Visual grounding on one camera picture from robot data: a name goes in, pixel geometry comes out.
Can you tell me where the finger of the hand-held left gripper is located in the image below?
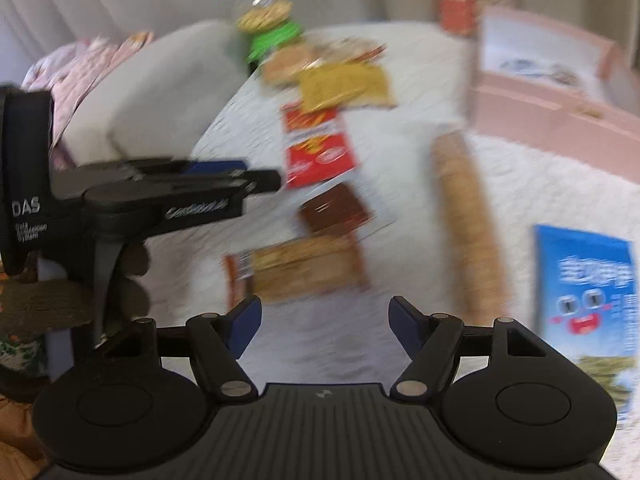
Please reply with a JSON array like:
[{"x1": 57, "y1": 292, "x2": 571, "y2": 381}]
[
  {"x1": 84, "y1": 169, "x2": 283, "y2": 237},
  {"x1": 75, "y1": 159, "x2": 251, "y2": 186}
]

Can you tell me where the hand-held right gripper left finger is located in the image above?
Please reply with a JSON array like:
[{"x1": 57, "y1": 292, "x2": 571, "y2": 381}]
[{"x1": 102, "y1": 296, "x2": 263, "y2": 403}]

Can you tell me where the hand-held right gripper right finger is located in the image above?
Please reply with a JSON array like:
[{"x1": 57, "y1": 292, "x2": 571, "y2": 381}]
[{"x1": 391, "y1": 296, "x2": 548, "y2": 403}]

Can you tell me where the orange tan snack packet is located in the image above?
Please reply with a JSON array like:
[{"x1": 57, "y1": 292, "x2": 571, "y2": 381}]
[{"x1": 223, "y1": 235, "x2": 372, "y2": 312}]

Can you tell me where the long clear biscuit pack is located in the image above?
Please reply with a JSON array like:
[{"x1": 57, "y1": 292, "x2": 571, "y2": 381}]
[{"x1": 431, "y1": 129, "x2": 512, "y2": 327}]

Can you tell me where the round tan snack packet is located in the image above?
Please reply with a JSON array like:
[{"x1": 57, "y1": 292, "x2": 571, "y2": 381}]
[{"x1": 262, "y1": 44, "x2": 322, "y2": 87}]

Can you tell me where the brown snack packet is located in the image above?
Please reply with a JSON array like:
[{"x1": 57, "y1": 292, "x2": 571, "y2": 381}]
[{"x1": 298, "y1": 182, "x2": 396, "y2": 237}]

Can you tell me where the yellow snack packet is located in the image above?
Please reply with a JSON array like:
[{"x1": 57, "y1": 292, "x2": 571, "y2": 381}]
[{"x1": 298, "y1": 62, "x2": 397, "y2": 114}]

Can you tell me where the red white striped snack packet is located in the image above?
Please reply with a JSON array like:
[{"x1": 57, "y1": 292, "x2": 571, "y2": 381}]
[{"x1": 319, "y1": 36, "x2": 389, "y2": 65}]

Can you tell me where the blue seaweed snack packet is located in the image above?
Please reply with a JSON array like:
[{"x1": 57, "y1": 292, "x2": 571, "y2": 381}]
[{"x1": 532, "y1": 224, "x2": 640, "y2": 428}]

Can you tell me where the pink cardboard box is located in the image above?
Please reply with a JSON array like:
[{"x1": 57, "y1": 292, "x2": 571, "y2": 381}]
[{"x1": 467, "y1": 6, "x2": 640, "y2": 184}]

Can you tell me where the person's left forearm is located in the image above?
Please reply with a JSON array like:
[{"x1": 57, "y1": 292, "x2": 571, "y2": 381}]
[{"x1": 0, "y1": 280, "x2": 96, "y2": 333}]

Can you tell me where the person's left hand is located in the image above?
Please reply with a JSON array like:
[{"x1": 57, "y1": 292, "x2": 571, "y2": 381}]
[{"x1": 112, "y1": 241, "x2": 152, "y2": 333}]

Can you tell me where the green candy dispenser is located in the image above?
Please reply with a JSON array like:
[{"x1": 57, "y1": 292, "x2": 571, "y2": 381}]
[{"x1": 232, "y1": 0, "x2": 306, "y2": 67}]

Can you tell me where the blue white packet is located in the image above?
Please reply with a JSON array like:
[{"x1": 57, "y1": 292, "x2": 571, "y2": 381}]
[{"x1": 499, "y1": 56, "x2": 582, "y2": 86}]

